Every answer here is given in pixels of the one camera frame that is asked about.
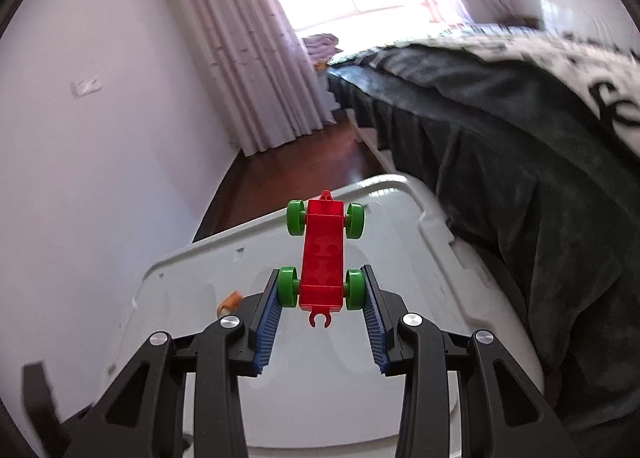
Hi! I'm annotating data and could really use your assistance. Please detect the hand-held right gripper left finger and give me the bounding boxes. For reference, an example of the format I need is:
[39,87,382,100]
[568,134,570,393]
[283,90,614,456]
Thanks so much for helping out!
[65,268,281,458]

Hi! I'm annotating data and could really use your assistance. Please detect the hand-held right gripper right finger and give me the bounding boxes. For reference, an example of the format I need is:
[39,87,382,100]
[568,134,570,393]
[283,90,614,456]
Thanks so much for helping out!
[361,264,583,458]

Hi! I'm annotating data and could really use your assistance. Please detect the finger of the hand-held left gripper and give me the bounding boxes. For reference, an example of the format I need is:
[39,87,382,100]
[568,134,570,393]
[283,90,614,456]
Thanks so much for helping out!
[21,361,68,458]

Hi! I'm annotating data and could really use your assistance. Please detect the red toy car green wheels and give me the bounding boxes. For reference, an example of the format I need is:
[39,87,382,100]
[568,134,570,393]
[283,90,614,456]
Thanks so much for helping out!
[286,189,368,329]

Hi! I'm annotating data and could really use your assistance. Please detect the orange toy figure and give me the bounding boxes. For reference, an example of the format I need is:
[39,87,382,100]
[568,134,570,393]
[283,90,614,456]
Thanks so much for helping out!
[217,292,244,319]

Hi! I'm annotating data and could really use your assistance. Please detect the white plastic storage bin lid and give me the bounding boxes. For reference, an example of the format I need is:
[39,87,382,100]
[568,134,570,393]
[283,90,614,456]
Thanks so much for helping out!
[102,174,546,458]

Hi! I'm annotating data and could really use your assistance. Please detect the bed with dark blanket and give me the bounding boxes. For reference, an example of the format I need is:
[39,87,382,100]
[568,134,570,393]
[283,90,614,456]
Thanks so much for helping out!
[325,36,640,458]

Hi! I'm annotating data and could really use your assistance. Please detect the pale pleated curtain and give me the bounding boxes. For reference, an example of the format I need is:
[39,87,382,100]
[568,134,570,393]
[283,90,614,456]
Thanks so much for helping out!
[167,0,338,156]

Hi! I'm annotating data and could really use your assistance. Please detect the pile of pale clothes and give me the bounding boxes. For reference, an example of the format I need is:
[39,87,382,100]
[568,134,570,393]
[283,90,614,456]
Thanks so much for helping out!
[302,33,343,64]

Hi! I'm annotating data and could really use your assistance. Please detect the white black printed blanket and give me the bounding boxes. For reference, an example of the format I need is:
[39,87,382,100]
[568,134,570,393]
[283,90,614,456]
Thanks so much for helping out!
[465,23,640,159]

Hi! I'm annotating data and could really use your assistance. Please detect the white wall socket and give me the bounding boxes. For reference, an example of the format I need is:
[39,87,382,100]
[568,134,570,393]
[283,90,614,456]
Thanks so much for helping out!
[70,76,103,100]

